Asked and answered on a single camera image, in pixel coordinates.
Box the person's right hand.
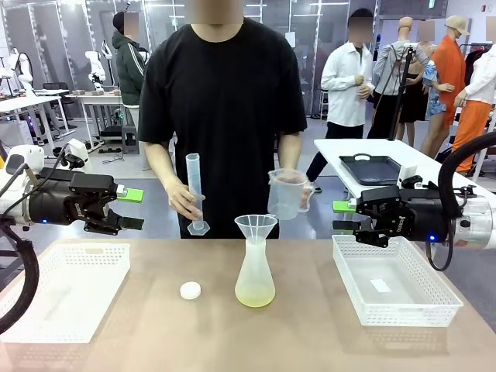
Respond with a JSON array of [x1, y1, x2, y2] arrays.
[[168, 181, 205, 220]]

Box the grey hoodie mannequin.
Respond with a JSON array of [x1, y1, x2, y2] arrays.
[[371, 15, 429, 141]]

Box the black plastic tray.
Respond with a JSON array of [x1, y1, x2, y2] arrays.
[[339, 153, 403, 188]]

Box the clear graduated cylinder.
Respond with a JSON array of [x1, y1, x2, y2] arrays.
[[185, 153, 212, 237]]

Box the clear plastic measuring beaker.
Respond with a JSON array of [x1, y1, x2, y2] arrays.
[[267, 168, 315, 222]]

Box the person's left hand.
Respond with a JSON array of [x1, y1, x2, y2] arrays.
[[277, 169, 315, 212]]

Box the black office chair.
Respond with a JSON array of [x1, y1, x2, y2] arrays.
[[42, 81, 77, 117]]

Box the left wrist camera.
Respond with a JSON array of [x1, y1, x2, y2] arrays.
[[60, 139, 89, 170]]

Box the black tripod stand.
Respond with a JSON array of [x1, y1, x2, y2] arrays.
[[387, 42, 419, 141]]

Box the clear plastic funnel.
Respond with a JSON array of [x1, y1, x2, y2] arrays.
[[233, 215, 279, 246]]

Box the long white desk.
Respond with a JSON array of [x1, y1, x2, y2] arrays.
[[0, 95, 73, 160]]

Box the white perforated plastic basket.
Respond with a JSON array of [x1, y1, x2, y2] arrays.
[[0, 243, 132, 345], [331, 233, 465, 329]]

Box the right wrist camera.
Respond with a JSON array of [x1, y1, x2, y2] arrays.
[[398, 164, 424, 190]]

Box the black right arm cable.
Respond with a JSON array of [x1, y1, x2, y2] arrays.
[[425, 131, 496, 272]]

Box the orange robe mannequin with hat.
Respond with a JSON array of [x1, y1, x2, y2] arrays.
[[421, 15, 472, 160]]

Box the person's left forearm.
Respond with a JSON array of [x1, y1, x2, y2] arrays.
[[276, 130, 304, 175]]

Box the person in black t-shirt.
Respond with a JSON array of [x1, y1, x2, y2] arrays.
[[138, 0, 308, 239]]

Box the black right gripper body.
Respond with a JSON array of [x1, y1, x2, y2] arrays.
[[370, 188, 455, 240]]

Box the person's right forearm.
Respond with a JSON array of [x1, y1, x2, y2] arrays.
[[144, 139, 188, 195]]

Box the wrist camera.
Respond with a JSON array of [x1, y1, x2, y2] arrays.
[[60, 139, 89, 170], [398, 164, 424, 190]]

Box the translucent conical flask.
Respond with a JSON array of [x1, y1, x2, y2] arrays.
[[235, 236, 277, 308]]

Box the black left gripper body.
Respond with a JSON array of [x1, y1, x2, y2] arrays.
[[29, 170, 109, 226]]

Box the white round flask cap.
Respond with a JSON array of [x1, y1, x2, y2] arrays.
[[179, 281, 202, 301]]

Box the person in white shirt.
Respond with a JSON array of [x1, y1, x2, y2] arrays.
[[305, 7, 376, 195]]

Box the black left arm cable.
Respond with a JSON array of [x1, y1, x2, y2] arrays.
[[0, 215, 40, 335]]

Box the white top orange trousers mannequin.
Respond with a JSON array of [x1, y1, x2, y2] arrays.
[[450, 17, 496, 156]]

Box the person in green jacket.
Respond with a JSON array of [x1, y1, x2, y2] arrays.
[[112, 11, 150, 133]]

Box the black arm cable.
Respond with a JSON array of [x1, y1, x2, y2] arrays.
[[425, 131, 496, 272], [0, 215, 40, 335]]

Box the black dress mannequin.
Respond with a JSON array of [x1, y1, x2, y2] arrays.
[[398, 21, 437, 148]]

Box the white side table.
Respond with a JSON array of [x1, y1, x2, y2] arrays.
[[313, 137, 496, 202]]

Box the small grey step stool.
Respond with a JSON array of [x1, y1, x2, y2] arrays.
[[121, 123, 140, 155]]

